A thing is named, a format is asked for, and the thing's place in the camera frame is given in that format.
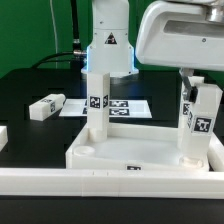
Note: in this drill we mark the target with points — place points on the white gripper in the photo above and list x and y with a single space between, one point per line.
184 34

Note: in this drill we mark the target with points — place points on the white desk top tray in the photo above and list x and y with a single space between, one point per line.
131 148

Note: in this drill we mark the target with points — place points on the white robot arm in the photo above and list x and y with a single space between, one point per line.
110 50

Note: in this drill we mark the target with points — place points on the white sheet with fiducial markers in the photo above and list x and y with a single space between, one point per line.
117 108

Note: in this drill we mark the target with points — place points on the white block at left edge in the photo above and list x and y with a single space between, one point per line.
3 137

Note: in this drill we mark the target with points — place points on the white right barrier rail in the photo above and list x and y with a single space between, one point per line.
216 154

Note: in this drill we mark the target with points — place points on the white barrier rail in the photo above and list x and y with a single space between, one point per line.
112 183
216 154

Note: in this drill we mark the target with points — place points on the white front barrier rail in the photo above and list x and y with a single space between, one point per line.
112 183

